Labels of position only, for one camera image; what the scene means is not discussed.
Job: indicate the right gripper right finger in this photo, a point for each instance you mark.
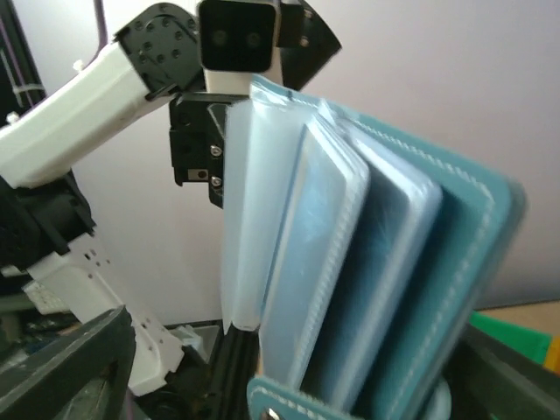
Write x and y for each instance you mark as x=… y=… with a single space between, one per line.
x=489 y=380

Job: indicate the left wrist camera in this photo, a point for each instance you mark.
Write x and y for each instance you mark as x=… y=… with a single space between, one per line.
x=238 y=39

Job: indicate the yellow bin left group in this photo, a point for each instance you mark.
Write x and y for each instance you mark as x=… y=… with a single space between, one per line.
x=552 y=356

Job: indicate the blue leather card holder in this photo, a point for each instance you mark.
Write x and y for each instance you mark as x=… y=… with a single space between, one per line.
x=357 y=252

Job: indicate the green storage bin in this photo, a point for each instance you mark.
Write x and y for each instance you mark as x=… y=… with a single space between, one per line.
x=529 y=342

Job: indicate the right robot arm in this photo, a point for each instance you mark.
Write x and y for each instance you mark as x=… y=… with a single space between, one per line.
x=49 y=232

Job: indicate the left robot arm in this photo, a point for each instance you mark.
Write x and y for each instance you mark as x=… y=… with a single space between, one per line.
x=147 y=63

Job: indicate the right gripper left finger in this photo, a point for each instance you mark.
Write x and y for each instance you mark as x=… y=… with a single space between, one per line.
x=43 y=384

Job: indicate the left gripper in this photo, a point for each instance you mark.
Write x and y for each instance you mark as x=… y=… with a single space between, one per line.
x=197 y=137

